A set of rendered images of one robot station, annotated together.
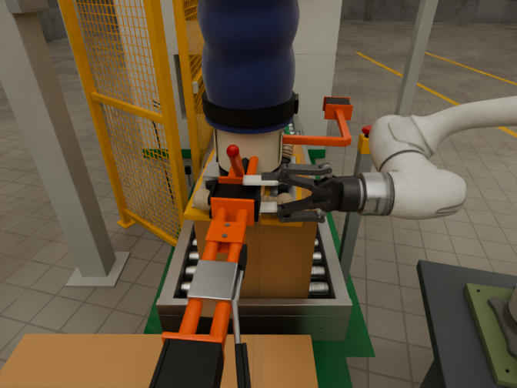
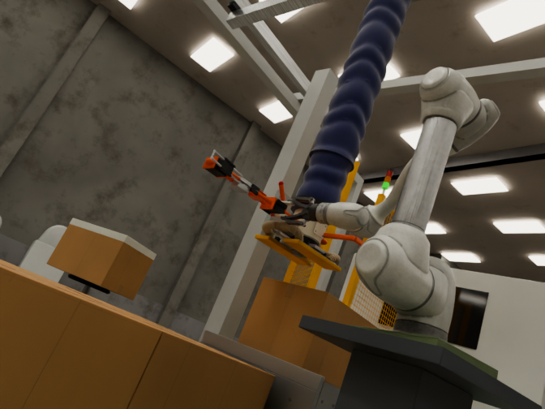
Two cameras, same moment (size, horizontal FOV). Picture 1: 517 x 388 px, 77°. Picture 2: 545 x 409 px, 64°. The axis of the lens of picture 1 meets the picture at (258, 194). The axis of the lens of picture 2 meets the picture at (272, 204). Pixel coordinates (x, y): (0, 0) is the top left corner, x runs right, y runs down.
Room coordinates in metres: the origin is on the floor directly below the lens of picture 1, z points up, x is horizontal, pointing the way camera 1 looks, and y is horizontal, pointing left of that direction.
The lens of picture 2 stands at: (-0.78, -1.27, 0.57)
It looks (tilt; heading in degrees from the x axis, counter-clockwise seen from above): 19 degrees up; 45
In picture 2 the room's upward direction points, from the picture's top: 23 degrees clockwise
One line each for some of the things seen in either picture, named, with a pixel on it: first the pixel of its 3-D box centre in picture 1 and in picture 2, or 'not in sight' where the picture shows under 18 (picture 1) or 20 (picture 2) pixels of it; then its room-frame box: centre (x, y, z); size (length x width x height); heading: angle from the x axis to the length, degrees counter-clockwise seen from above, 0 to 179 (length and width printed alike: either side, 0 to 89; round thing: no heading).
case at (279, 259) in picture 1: (257, 211); (311, 342); (1.13, 0.01, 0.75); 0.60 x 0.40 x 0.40; 179
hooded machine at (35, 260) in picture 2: not in sight; (45, 260); (2.91, 7.56, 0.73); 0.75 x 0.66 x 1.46; 165
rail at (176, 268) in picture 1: (208, 170); not in sight; (1.94, 0.34, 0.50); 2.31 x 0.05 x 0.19; 0
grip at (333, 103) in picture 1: (337, 108); not in sight; (1.07, -0.26, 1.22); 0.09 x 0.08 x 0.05; 85
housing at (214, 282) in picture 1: (215, 288); (240, 185); (0.33, 0.06, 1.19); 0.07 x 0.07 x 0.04; 85
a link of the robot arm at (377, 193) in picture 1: (370, 193); (326, 213); (0.57, -0.23, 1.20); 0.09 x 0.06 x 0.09; 0
